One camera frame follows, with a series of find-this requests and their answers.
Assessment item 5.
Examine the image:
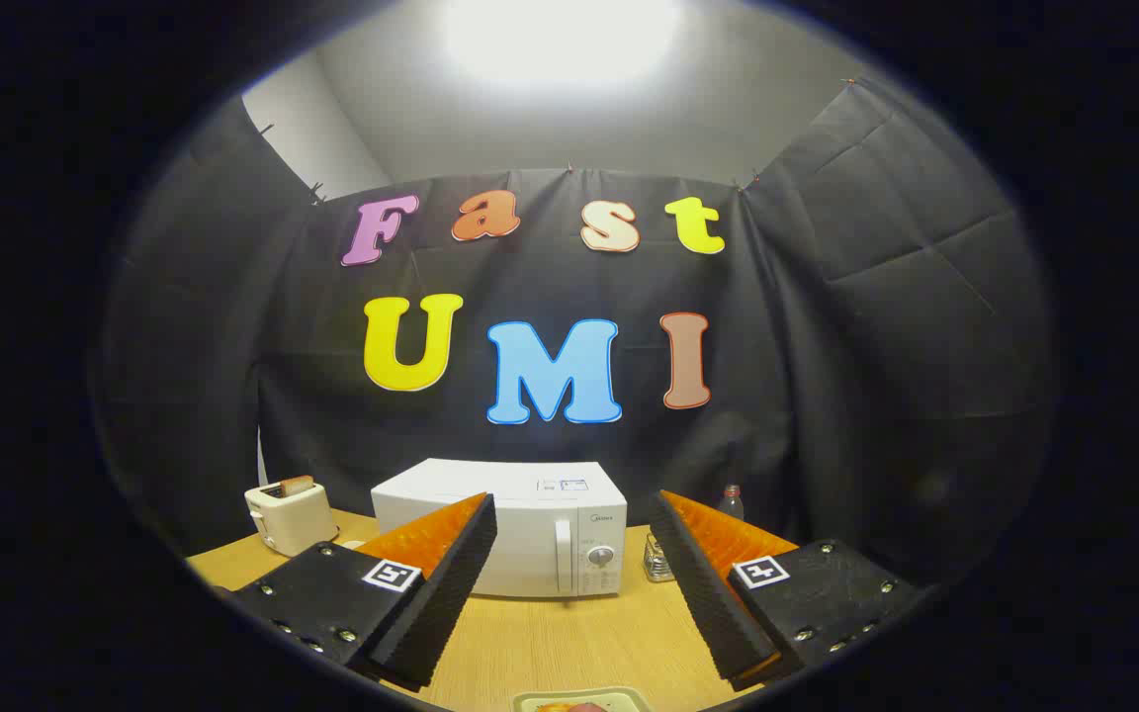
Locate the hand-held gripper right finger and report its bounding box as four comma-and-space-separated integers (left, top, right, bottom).
649, 489, 928, 691

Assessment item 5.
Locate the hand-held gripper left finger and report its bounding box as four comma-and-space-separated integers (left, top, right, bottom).
231, 492, 498, 691

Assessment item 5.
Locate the white microwave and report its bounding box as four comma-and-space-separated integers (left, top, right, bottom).
370, 457, 629, 599

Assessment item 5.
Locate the pale green plate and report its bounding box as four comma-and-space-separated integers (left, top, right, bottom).
512, 686, 656, 712

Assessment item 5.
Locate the white toaster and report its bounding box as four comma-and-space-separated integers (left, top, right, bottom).
244, 479, 340, 558

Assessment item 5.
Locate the wire mesh basket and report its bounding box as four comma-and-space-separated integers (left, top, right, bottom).
643, 532, 677, 584

